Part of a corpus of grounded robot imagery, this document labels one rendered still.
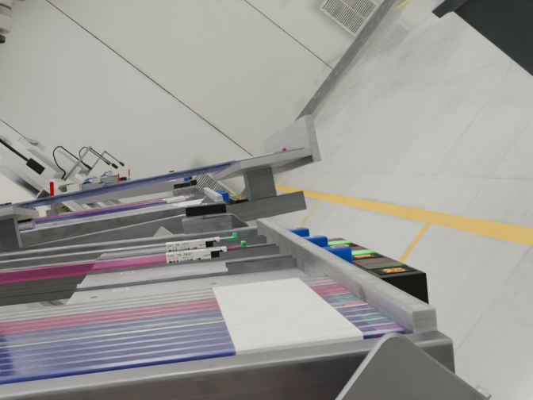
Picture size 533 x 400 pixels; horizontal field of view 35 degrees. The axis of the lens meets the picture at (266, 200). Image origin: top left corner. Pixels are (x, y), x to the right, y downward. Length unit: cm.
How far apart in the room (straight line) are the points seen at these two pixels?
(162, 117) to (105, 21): 109
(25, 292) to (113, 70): 750
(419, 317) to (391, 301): 3
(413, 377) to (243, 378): 8
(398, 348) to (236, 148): 816
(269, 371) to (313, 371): 2
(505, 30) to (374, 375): 89
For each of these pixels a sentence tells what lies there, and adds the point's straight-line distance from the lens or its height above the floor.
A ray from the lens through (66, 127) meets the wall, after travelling 850.
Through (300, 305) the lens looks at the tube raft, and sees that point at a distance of 48.
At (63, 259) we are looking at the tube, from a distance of 95.
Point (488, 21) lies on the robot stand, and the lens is 117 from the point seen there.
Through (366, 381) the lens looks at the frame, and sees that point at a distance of 32.
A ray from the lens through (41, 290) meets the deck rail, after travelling 105.
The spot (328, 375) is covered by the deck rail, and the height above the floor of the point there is 75.
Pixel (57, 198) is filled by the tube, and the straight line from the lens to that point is 128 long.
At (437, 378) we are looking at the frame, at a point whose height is 73.
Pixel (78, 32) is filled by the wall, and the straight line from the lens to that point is 858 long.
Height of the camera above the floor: 86
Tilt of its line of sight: 7 degrees down
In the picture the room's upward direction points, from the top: 53 degrees counter-clockwise
